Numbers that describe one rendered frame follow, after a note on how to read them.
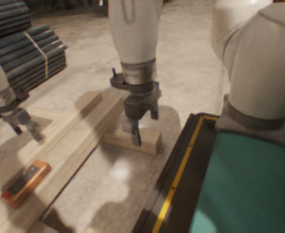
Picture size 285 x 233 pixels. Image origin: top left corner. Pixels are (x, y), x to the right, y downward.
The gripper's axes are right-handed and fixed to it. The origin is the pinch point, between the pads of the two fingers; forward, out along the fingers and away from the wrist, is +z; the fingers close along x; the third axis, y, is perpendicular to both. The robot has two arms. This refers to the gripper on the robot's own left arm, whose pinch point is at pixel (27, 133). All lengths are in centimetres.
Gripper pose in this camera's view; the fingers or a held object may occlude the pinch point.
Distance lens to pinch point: 93.2
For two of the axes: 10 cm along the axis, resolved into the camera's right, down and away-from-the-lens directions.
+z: 1.0, 7.6, 6.4
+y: -3.8, 6.2, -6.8
